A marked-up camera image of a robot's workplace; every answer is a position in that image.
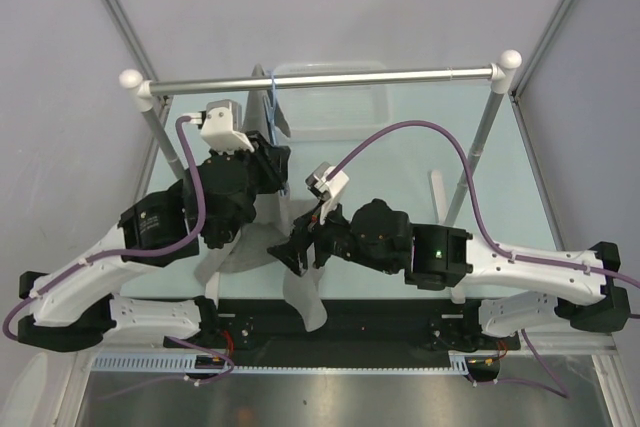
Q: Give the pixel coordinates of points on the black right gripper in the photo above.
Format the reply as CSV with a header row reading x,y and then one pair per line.
x,y
306,230

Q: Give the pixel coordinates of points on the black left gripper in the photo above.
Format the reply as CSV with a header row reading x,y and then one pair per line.
x,y
271,161

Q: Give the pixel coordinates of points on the grey t shirt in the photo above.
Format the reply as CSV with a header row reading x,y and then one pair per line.
x,y
275,214

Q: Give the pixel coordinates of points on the light blue plastic hanger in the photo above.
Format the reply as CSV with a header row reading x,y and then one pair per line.
x,y
271,110

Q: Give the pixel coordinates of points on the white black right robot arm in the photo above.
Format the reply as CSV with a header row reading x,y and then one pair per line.
x,y
575,287

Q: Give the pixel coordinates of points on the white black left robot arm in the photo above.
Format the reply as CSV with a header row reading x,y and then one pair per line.
x,y
79,307

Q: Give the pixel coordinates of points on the white perforated plastic basket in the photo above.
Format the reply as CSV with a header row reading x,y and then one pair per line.
x,y
345,113

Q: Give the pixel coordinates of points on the silver clothes rack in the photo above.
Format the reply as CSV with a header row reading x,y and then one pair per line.
x,y
180,281

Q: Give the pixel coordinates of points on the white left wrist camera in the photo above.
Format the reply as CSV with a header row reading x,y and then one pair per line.
x,y
219,126

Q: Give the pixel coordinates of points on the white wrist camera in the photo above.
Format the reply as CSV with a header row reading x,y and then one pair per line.
x,y
219,126
327,185

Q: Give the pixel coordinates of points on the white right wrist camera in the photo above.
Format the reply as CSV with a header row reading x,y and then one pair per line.
x,y
327,185

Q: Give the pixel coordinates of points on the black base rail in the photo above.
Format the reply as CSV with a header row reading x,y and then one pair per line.
x,y
391,333

